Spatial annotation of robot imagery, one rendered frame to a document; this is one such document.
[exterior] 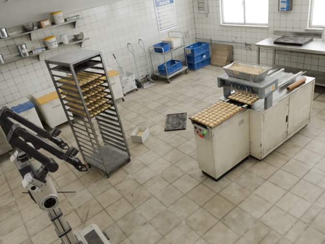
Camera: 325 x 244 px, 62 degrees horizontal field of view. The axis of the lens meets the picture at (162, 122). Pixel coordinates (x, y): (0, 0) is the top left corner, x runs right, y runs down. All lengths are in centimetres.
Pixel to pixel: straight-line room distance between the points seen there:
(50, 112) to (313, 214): 484
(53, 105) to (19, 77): 94
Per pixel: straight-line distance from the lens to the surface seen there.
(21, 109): 588
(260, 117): 366
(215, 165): 359
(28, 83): 642
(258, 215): 344
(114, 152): 452
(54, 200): 257
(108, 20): 690
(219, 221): 337
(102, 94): 388
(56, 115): 603
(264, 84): 354
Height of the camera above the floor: 260
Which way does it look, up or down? 29 degrees down
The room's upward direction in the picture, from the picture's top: 11 degrees counter-clockwise
